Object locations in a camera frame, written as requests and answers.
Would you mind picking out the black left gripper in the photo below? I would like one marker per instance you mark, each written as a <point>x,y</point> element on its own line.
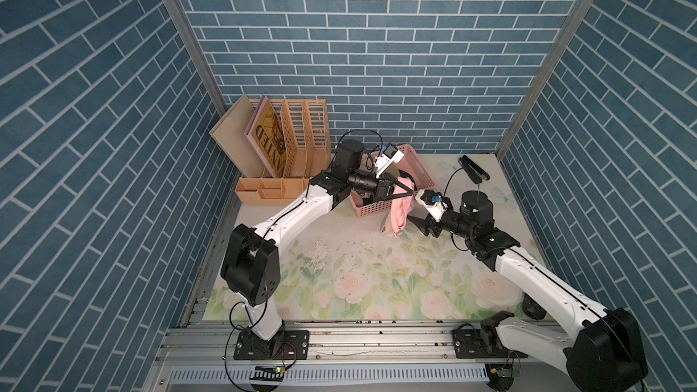
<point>379,187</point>

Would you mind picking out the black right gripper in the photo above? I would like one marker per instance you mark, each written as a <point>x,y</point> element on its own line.
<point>424,224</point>

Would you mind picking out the pink baseball cap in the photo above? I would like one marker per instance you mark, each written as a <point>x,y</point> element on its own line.
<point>397,218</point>

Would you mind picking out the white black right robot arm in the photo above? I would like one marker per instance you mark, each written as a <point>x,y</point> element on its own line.
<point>599,349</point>

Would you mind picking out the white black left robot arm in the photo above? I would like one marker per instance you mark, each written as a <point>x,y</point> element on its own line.
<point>252,262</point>

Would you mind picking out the black stapler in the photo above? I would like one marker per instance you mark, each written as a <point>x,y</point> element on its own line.
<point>475,172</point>

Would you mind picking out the floral table mat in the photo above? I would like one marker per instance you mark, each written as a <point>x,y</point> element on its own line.
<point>343,268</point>

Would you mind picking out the peach plastic desk organizer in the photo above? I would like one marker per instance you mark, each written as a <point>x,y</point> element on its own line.
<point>306,130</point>

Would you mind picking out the wanted poster book pink edge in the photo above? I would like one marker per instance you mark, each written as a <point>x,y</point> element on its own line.
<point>265,134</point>

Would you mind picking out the black round object on mat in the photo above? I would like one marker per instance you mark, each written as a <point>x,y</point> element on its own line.
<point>532,309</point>

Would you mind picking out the beige flat board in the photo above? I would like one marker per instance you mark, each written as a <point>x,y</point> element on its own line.
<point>229,134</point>

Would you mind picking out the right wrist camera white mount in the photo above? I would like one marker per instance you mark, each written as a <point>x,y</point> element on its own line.
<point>435,203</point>

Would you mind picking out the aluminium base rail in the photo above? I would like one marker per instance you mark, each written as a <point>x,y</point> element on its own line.
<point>361,354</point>

